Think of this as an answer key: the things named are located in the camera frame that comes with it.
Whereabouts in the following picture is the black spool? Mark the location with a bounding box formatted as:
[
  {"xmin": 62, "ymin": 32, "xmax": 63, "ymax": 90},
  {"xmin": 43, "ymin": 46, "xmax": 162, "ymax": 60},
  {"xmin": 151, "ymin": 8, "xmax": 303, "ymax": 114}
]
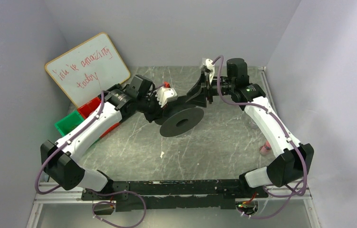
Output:
[{"xmin": 154, "ymin": 96, "xmax": 204, "ymax": 137}]

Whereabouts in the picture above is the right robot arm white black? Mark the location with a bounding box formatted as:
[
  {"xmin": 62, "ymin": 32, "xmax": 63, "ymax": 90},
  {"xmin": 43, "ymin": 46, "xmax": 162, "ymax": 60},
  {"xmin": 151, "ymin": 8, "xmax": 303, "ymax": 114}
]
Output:
[{"xmin": 187, "ymin": 58, "xmax": 314, "ymax": 188}]

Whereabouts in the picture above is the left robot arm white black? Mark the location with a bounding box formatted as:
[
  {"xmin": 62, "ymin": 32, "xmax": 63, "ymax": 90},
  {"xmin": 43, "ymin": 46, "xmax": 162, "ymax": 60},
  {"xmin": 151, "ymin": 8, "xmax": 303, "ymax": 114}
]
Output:
[{"xmin": 35, "ymin": 75, "xmax": 178, "ymax": 195}]

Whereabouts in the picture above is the black bin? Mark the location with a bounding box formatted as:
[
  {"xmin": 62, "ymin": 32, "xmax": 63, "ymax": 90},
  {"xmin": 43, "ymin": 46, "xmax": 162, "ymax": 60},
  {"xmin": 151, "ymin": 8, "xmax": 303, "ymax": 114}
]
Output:
[{"xmin": 105, "ymin": 84, "xmax": 137, "ymax": 123}]

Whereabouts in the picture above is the red bin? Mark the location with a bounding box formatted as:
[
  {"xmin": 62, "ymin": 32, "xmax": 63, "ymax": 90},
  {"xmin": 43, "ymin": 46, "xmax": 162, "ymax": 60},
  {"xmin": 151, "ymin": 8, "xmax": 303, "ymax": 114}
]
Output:
[{"xmin": 77, "ymin": 96, "xmax": 121, "ymax": 138}]

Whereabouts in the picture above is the whiteboard with red writing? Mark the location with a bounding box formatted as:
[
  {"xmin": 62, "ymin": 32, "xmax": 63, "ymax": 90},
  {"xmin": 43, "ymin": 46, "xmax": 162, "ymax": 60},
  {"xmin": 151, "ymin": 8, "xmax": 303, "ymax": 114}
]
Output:
[{"xmin": 45, "ymin": 32, "xmax": 131, "ymax": 108}]

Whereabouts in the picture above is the pink marker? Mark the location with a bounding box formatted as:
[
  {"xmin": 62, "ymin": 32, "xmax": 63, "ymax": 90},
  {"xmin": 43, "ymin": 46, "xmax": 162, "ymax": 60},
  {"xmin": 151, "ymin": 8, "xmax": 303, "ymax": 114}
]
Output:
[{"xmin": 259, "ymin": 141, "xmax": 272, "ymax": 156}]

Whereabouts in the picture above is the green bin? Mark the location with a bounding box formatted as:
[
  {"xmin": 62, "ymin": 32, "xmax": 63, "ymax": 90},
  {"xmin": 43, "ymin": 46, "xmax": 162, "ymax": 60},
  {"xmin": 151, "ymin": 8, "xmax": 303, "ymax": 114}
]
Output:
[{"xmin": 54, "ymin": 110, "xmax": 85, "ymax": 137}]

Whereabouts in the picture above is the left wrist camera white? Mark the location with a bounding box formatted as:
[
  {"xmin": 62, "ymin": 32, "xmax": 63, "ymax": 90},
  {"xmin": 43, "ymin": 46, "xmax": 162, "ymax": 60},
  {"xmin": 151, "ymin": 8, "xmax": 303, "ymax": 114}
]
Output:
[{"xmin": 155, "ymin": 82, "xmax": 178, "ymax": 108}]

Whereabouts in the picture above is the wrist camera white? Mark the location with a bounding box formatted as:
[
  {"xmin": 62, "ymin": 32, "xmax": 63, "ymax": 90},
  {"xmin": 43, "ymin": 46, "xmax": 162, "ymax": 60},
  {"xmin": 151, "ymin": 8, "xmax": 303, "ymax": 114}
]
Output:
[
  {"xmin": 201, "ymin": 57, "xmax": 216, "ymax": 84},
  {"xmin": 155, "ymin": 82, "xmax": 178, "ymax": 108}
]

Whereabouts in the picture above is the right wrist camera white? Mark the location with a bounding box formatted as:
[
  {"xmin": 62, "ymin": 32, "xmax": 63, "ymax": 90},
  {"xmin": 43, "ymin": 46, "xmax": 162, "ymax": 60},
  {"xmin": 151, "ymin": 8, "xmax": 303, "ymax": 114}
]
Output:
[{"xmin": 201, "ymin": 57, "xmax": 216, "ymax": 84}]

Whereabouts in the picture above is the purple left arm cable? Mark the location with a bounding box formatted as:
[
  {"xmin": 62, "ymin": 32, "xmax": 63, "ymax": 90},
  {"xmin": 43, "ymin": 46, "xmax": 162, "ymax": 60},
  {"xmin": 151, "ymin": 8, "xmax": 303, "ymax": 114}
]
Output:
[{"xmin": 35, "ymin": 83, "xmax": 166, "ymax": 228}]

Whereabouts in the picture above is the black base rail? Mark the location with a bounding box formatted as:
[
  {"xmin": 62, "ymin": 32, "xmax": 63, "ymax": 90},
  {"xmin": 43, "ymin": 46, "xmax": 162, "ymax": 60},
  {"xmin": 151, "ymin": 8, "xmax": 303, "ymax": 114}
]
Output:
[{"xmin": 81, "ymin": 176, "xmax": 268, "ymax": 212}]

